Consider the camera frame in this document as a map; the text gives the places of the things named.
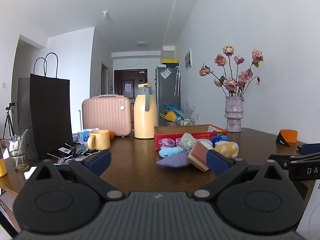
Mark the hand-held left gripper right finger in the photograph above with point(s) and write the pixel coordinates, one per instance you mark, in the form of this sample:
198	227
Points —
218	162

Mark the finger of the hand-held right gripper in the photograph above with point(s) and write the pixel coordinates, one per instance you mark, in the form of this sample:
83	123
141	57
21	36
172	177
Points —
278	162
309	149

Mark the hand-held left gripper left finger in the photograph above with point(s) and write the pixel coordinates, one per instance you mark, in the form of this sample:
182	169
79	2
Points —
99	160

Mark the yellow and white plush toy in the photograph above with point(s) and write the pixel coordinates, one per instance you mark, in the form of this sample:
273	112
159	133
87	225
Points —
227	148

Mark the brown layered sponge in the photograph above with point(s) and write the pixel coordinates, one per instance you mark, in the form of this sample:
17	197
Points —
198	156

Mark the purple fluffy cloth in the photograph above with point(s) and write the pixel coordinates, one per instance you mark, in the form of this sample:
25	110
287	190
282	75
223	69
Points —
173	161

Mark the blue plush toy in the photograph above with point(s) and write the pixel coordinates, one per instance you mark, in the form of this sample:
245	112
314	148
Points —
171	152

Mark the orange cardboard box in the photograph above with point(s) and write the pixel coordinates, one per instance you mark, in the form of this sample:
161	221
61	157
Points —
175	129

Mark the yellow mug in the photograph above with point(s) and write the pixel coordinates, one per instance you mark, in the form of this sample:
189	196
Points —
100	140

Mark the blue white small carton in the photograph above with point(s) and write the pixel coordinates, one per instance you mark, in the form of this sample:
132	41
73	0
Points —
219	138

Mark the orange black folded card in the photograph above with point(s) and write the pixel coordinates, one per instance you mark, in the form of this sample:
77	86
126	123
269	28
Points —
287	136

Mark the orange fruit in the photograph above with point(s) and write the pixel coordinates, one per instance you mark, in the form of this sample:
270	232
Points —
111	135

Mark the black and silver wrappers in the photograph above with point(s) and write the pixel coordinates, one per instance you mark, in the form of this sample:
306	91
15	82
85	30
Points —
72	152

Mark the blue tissue pack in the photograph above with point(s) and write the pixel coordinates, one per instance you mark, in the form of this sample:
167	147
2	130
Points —
83	136

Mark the pink hard-shell suitcase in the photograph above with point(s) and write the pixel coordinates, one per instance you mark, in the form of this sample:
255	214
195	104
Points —
106	115

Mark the yellow thermos jug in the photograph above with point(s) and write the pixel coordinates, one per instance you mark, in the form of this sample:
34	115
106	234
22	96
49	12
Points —
145	120

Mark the black paper bag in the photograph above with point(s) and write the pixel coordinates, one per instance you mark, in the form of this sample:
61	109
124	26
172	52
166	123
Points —
48	120

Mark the dried pink roses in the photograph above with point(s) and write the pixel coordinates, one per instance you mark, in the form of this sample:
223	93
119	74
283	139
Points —
231	83

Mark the dark brown door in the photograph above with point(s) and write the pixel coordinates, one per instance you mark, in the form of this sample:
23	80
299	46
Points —
130	85

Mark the clear glass with straw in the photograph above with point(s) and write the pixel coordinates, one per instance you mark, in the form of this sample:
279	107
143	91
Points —
16	150

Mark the grey refrigerator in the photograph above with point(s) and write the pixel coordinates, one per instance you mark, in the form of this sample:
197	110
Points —
167	92

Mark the yellow cup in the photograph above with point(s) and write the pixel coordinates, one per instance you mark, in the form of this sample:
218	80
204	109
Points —
2	167

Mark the yellow box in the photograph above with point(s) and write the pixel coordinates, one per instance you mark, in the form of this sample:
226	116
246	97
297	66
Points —
170	61

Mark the round ceiling light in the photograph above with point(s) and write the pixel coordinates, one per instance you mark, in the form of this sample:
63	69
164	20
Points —
142	44

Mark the white ceiling sprinkler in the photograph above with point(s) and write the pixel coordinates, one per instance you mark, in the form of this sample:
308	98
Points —
105	14

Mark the black camera tripod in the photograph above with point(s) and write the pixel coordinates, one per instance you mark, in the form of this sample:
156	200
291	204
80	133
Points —
8	120

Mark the wall poster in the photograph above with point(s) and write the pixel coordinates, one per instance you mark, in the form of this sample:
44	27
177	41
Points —
188	59

